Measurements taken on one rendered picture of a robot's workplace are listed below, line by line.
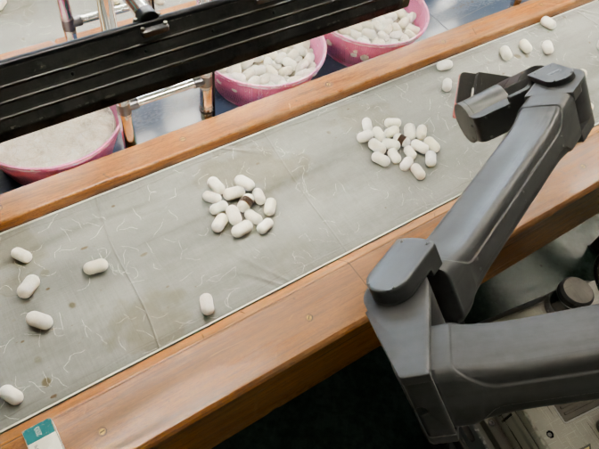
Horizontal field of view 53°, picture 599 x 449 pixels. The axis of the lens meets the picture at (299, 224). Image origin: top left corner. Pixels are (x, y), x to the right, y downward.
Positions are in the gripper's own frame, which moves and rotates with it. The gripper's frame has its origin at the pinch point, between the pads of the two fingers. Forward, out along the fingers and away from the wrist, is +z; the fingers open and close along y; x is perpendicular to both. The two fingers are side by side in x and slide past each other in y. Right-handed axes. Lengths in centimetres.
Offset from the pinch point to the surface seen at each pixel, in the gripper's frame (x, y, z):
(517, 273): -34, 45, 90
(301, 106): -1.8, -29.6, 17.6
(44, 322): -41, -61, -14
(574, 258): -27, 65, 96
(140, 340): -42, -48, -12
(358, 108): 0.0, -18.5, 22.1
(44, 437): -51, -55, -26
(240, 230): -25.0, -36.6, -1.1
